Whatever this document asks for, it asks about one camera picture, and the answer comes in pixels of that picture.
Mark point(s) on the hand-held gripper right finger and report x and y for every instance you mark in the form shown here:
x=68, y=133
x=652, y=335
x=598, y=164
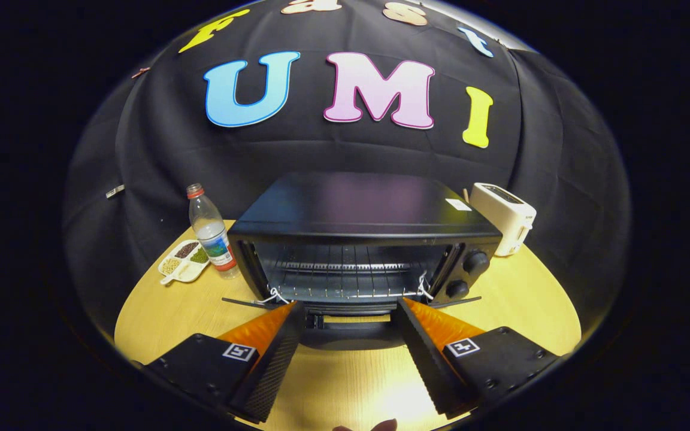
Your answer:
x=426, y=368

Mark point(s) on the clear plastic water bottle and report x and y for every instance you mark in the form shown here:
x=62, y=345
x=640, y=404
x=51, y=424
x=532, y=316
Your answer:
x=213, y=233

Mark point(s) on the white toaster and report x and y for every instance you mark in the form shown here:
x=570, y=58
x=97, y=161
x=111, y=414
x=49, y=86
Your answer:
x=504, y=215

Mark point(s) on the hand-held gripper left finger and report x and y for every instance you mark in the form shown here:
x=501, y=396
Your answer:
x=273, y=368

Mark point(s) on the silver metal clip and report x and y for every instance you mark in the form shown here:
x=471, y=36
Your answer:
x=114, y=191

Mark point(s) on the black toaster oven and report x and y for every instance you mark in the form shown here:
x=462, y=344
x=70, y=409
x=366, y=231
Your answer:
x=351, y=209

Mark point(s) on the white divided bean tray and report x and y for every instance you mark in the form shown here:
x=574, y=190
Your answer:
x=180, y=263

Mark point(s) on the black backdrop cloth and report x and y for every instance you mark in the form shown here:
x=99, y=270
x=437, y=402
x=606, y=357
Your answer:
x=159, y=149

